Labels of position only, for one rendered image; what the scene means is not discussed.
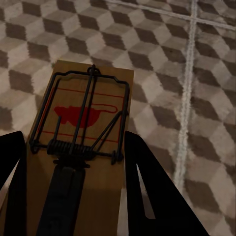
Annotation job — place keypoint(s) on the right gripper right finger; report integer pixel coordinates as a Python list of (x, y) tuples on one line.
[(174, 217)]

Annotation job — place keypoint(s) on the mousetrap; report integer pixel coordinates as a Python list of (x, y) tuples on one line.
[(69, 177)]

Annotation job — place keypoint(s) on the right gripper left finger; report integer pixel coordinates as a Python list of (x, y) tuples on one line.
[(11, 148)]

